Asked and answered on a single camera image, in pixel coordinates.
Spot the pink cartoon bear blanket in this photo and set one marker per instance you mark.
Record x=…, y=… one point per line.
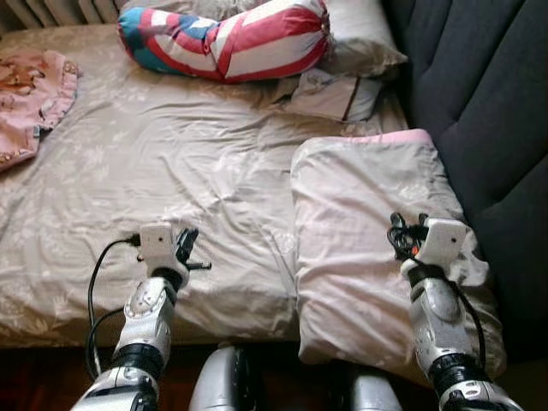
x=34, y=103

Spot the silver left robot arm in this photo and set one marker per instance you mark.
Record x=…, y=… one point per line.
x=145, y=317

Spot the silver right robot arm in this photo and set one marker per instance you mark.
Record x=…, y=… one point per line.
x=437, y=317

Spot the pale pink floral pillow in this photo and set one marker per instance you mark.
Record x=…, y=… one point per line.
x=360, y=223

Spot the beige floral bed sheet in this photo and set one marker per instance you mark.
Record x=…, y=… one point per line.
x=171, y=171

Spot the silver left robot leg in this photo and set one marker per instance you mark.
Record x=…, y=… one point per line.
x=218, y=385

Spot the silver robot leg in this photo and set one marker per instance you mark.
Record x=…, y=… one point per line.
x=218, y=385
x=372, y=396

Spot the dark navy upholstered sofa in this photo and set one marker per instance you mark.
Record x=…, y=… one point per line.
x=488, y=103

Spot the small white folded cloth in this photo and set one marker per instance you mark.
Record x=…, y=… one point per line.
x=330, y=96

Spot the silver right robot leg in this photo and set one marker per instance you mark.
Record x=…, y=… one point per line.
x=372, y=396

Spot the grey floral pillow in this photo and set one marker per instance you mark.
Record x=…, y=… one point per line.
x=360, y=38

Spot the red white blue striped pillow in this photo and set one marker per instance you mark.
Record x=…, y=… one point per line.
x=257, y=43

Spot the grey pleated curtain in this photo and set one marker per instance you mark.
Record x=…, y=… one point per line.
x=51, y=10

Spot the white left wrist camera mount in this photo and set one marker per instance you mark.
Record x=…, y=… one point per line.
x=157, y=242

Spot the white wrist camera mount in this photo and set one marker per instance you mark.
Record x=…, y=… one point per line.
x=443, y=242
x=157, y=242

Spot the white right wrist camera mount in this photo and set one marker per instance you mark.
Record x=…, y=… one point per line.
x=443, y=242

